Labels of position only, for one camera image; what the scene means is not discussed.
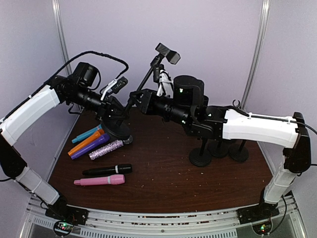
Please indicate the right aluminium post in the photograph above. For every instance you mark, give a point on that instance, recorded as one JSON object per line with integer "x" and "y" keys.
{"x": 264, "y": 16}

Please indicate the pink mic stand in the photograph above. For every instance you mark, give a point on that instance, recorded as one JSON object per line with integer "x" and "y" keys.
{"x": 200, "y": 157}

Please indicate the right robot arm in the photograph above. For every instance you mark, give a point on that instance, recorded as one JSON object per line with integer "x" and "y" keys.
{"x": 188, "y": 106}

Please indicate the black microphone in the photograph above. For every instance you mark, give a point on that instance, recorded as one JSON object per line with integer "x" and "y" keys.
{"x": 107, "y": 171}

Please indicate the left aluminium post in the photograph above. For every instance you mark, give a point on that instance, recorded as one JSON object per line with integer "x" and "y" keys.
{"x": 60, "y": 31}

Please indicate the black mic stand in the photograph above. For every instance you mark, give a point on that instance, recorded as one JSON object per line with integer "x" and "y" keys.
{"x": 115, "y": 126}

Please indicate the aluminium post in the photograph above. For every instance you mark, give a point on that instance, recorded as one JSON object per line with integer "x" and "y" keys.
{"x": 264, "y": 16}
{"x": 60, "y": 31}

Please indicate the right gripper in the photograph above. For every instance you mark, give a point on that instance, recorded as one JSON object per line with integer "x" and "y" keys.
{"x": 145, "y": 105}

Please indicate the pink microphone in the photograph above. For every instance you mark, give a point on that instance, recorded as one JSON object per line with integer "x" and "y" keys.
{"x": 109, "y": 180}

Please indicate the mic stand front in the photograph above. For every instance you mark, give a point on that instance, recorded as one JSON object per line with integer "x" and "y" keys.
{"x": 239, "y": 153}

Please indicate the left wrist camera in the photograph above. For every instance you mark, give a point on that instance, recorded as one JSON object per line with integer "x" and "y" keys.
{"x": 113, "y": 87}

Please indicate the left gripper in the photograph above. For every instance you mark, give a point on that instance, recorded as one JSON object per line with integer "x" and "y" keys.
{"x": 105, "y": 108}

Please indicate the glitter mic stand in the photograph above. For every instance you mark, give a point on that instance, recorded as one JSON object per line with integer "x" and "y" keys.
{"x": 205, "y": 100}

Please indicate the purple microphone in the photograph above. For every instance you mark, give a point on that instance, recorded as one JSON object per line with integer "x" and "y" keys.
{"x": 100, "y": 140}

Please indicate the blue microphone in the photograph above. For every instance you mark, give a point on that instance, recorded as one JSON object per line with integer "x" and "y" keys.
{"x": 88, "y": 134}

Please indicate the orange microphone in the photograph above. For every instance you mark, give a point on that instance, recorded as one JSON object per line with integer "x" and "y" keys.
{"x": 86, "y": 141}

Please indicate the front aluminium rail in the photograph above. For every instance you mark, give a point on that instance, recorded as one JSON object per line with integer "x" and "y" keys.
{"x": 222, "y": 223}

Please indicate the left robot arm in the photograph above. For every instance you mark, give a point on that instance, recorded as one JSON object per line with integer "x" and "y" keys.
{"x": 76, "y": 89}

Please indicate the glitter silver microphone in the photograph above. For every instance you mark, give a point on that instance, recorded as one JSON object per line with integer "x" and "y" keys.
{"x": 109, "y": 148}

